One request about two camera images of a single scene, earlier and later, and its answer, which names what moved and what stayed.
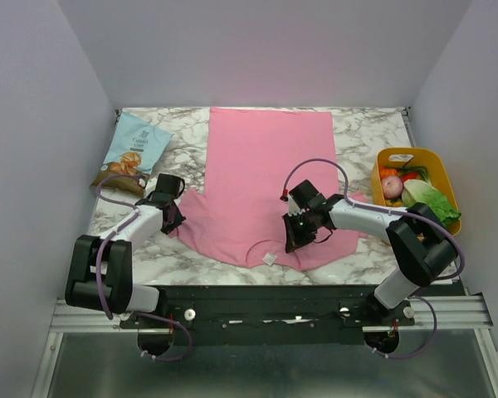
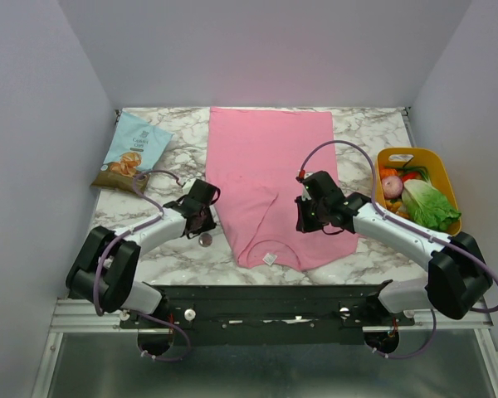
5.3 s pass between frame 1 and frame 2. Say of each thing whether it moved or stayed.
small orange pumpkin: stayed
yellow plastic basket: stayed
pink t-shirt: stayed
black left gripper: moved
